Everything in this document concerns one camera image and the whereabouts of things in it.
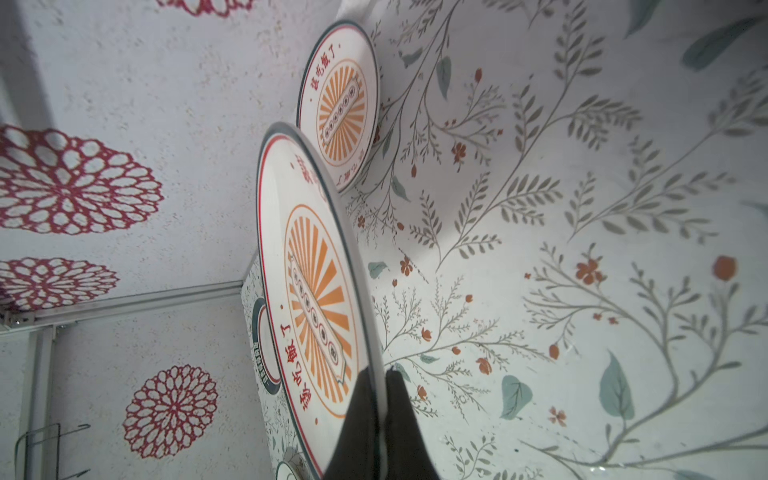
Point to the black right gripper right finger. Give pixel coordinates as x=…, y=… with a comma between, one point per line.
x=407, y=456

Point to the white plate clover motif back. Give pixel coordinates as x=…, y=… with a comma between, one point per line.
x=286, y=471

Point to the green red rim plate left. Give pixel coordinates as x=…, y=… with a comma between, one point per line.
x=265, y=354

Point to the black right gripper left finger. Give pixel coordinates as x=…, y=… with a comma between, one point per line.
x=354, y=455

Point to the orange sunburst plate back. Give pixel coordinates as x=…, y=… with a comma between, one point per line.
x=339, y=104

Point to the orange sunburst plate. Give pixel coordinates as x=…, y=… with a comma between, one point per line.
x=339, y=104
x=315, y=294

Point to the black wire wall rack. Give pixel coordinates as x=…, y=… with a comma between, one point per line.
x=43, y=446

